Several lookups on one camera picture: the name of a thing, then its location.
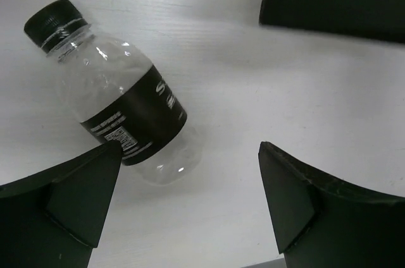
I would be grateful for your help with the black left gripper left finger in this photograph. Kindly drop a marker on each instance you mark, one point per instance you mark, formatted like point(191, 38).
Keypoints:
point(55, 218)

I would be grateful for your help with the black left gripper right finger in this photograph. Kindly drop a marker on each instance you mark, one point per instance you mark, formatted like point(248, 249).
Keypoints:
point(320, 220)

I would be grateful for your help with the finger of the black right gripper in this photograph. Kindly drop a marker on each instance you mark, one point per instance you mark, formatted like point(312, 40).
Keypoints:
point(367, 19)

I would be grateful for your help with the small black label bottle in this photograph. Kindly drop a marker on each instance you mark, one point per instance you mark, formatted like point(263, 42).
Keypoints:
point(116, 93)

